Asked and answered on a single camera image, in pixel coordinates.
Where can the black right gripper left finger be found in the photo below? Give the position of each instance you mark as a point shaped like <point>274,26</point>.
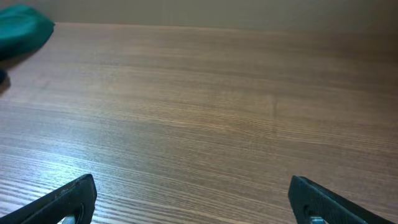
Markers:
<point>73,202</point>

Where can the dark green cloth garment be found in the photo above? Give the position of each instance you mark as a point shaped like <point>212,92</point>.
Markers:
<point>23,29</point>

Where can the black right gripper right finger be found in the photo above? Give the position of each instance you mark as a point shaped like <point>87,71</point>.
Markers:
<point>312,203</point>

